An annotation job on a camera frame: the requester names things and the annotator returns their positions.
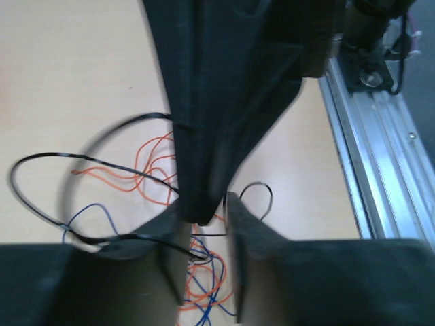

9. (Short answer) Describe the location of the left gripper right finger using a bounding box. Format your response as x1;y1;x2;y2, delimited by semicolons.
226;192;434;325

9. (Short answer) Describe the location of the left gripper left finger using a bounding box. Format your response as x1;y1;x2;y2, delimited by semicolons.
0;198;191;326

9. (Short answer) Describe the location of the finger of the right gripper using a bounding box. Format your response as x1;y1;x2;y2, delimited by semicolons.
143;1;336;225

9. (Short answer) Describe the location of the blue thin wire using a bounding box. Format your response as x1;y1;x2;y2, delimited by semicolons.
62;202;239;326

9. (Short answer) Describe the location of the thin black wire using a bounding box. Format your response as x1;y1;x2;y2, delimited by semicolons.
9;111;275;264

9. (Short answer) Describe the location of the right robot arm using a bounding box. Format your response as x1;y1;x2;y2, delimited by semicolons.
143;1;411;225

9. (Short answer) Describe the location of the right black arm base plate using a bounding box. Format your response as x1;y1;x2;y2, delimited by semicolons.
338;33;394;93

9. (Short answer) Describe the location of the aluminium rail frame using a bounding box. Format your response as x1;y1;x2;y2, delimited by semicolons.
317;20;435;252

